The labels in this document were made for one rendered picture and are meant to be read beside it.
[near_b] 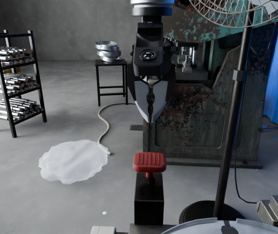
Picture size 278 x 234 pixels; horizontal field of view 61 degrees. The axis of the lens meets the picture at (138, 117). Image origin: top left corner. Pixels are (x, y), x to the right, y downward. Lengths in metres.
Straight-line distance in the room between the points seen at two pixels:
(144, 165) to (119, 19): 6.36
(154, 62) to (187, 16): 1.09
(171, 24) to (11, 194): 1.44
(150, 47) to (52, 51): 6.94
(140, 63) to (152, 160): 0.23
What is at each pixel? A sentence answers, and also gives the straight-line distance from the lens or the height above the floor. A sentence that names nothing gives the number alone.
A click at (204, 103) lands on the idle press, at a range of 1.75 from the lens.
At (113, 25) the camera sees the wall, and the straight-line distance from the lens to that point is 6.78.
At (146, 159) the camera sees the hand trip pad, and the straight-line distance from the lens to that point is 0.51.
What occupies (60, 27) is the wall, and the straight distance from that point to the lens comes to 7.14.
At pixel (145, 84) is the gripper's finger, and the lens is 0.44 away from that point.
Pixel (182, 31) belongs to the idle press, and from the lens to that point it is 1.43.
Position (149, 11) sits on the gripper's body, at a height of 1.05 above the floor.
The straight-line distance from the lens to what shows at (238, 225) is 0.37.
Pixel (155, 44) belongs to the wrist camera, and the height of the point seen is 1.00.
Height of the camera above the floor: 1.03
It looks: 22 degrees down
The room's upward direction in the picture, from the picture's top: straight up
